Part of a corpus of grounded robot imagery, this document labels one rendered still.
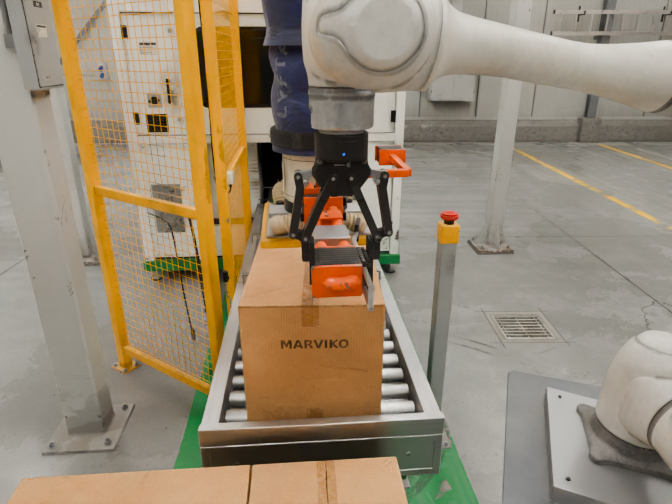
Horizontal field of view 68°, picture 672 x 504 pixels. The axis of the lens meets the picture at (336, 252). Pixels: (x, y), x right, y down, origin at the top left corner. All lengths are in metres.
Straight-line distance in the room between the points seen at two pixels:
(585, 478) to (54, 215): 1.85
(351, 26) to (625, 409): 0.95
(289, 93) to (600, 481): 1.06
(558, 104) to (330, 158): 10.33
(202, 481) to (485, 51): 1.23
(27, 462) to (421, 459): 1.67
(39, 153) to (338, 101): 1.55
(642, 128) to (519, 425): 10.52
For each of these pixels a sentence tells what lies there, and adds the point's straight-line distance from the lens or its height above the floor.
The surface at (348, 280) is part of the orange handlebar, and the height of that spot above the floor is 1.28.
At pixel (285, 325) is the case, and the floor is 0.89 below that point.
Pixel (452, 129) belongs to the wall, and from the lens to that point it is 10.20.
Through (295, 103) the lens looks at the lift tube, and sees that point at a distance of 1.21.
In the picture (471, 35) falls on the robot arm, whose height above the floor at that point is 1.60.
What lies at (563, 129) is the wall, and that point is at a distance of 10.91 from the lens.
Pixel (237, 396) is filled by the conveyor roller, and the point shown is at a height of 0.55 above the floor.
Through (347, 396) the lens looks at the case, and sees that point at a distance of 1.52.
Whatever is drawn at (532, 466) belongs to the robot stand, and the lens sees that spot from 1.25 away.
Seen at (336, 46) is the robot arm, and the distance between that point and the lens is 0.49.
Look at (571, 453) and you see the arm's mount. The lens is 1.25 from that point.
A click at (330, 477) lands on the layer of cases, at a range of 1.44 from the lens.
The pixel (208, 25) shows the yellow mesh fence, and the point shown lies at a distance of 2.40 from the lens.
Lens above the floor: 1.58
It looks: 22 degrees down
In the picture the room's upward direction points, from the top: straight up
